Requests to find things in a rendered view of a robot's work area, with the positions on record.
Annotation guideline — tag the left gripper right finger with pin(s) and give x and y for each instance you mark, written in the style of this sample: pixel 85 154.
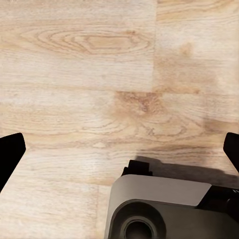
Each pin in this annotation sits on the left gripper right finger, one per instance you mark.
pixel 231 148

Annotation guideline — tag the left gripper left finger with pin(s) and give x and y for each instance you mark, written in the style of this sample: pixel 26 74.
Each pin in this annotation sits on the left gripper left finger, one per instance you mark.
pixel 12 148

